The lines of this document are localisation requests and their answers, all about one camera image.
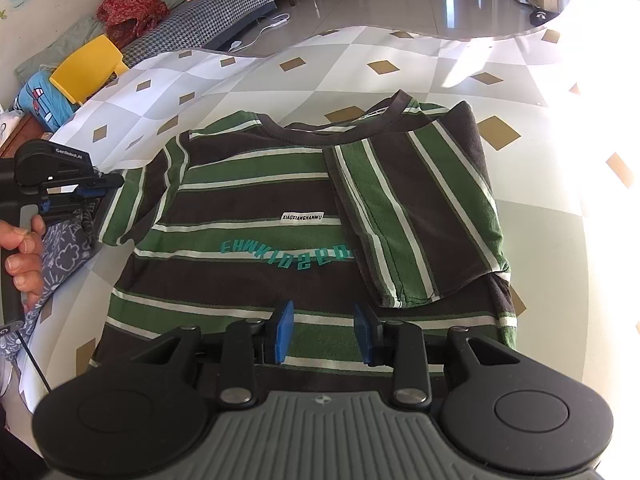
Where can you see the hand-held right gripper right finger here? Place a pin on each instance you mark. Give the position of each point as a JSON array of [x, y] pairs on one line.
[[366, 332]]

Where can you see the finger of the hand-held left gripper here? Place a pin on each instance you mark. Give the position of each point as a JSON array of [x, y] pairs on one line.
[[75, 199], [100, 182]]

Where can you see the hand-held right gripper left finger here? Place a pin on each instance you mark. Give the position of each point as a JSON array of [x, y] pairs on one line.
[[282, 332]]

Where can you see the green brown striped t-shirt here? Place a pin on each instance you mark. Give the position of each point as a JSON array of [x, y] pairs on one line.
[[250, 190]]

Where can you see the person's left hand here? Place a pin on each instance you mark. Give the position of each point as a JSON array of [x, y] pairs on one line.
[[30, 265]]

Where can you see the brown wooden cabinet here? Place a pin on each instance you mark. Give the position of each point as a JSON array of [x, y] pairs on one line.
[[25, 132]]

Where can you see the white printed pillow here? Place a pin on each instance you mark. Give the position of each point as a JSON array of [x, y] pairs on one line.
[[9, 127]]

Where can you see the dark grey printed cloth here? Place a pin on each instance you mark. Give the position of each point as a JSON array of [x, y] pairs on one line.
[[60, 255]]

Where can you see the yellow plastic chair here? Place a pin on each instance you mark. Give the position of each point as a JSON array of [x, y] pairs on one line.
[[85, 67]]

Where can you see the grey-green cushion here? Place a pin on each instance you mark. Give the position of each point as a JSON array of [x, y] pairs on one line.
[[60, 45]]

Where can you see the red patterned cloth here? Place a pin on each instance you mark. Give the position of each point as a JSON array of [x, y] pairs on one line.
[[130, 2]]

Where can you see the houndstooth sofa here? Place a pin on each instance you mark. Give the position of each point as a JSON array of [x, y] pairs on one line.
[[200, 15]]

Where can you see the grey white diamond-pattern mat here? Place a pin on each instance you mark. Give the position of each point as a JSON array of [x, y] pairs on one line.
[[320, 90]]

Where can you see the white power strip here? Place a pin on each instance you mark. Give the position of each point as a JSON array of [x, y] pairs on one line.
[[280, 19]]

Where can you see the black slipper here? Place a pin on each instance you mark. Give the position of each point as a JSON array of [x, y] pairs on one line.
[[538, 16]]

